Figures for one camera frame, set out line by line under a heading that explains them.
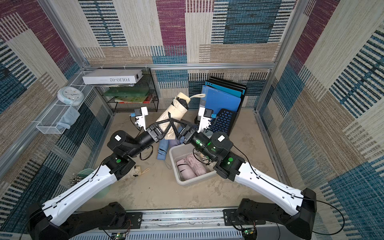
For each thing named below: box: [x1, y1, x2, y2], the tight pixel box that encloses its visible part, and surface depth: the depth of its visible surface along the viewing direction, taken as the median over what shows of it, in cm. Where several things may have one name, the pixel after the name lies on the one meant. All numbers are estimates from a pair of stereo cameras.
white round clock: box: [57, 86, 85, 106], surface depth 76 cm
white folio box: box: [82, 69, 144, 85], surface depth 81 cm
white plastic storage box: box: [169, 143, 217, 186], surface depth 77 cm
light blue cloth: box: [56, 105, 81, 130], surface depth 70 cm
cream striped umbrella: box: [199, 152, 217, 173], surface depth 89 cm
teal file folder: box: [204, 81, 245, 98], surface depth 91 cm
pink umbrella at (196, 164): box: [186, 153, 207, 177], surface depth 87 cm
